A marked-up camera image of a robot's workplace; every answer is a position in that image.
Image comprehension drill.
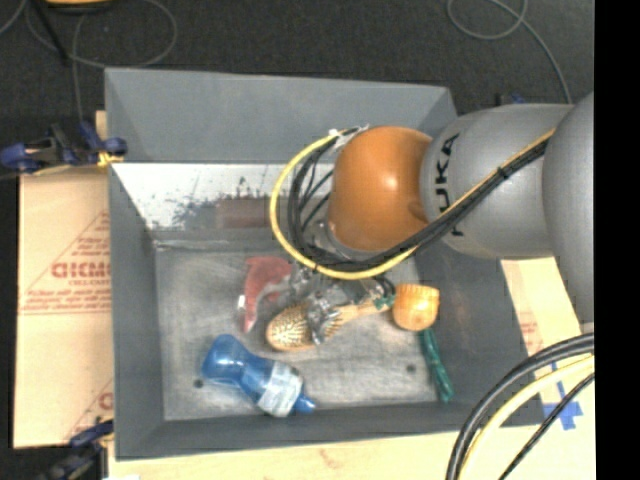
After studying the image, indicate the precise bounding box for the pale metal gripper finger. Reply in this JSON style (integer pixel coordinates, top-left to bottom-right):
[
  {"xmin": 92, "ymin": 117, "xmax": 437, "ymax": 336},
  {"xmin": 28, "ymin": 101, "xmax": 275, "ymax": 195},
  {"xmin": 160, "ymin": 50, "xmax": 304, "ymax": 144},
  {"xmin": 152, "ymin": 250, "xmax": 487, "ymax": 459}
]
[
  {"xmin": 308, "ymin": 307, "xmax": 346, "ymax": 345},
  {"xmin": 291, "ymin": 265, "xmax": 321, "ymax": 305}
]

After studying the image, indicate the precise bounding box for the wooden hairbrush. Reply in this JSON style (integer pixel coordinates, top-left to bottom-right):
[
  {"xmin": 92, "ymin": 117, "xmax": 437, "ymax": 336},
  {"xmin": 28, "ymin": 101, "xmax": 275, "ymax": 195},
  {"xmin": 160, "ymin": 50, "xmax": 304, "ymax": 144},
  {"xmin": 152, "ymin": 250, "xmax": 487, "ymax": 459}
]
[{"xmin": 265, "ymin": 295, "xmax": 397, "ymax": 354}]

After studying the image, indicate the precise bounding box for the red clear plastic packet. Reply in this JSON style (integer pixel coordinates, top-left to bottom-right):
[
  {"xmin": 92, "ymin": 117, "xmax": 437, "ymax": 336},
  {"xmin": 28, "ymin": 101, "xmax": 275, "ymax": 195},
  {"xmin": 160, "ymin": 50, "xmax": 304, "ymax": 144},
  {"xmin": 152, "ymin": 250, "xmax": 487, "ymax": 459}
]
[{"xmin": 236, "ymin": 255, "xmax": 294, "ymax": 334}]

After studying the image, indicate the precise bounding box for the orange ribbed ball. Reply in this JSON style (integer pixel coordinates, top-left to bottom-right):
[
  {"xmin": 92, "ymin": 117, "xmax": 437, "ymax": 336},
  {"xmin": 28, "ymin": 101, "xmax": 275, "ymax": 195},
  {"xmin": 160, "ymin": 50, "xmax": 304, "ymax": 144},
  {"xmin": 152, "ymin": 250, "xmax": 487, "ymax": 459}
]
[{"xmin": 391, "ymin": 282, "xmax": 441, "ymax": 332}]

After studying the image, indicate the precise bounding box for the blue plastic bottle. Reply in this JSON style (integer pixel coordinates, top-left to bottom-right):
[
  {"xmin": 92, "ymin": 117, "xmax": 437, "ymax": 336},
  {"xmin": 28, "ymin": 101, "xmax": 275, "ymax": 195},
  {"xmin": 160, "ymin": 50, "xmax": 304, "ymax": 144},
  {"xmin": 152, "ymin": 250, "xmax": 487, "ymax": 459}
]
[{"xmin": 200, "ymin": 333, "xmax": 318, "ymax": 419}]

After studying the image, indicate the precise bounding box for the grey metal bin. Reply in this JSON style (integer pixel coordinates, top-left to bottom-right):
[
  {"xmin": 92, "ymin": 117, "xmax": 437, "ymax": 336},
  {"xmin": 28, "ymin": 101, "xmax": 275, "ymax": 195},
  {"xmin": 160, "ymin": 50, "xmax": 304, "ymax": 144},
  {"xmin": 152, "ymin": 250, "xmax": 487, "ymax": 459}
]
[{"xmin": 103, "ymin": 67, "xmax": 545, "ymax": 459}]

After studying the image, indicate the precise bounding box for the brown cardboard board red print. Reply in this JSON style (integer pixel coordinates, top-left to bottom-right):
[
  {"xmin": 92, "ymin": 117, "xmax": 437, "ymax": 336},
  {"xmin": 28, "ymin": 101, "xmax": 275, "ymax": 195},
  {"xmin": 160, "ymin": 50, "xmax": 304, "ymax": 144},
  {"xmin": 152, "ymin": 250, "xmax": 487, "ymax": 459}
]
[{"xmin": 12, "ymin": 166, "xmax": 117, "ymax": 450}]

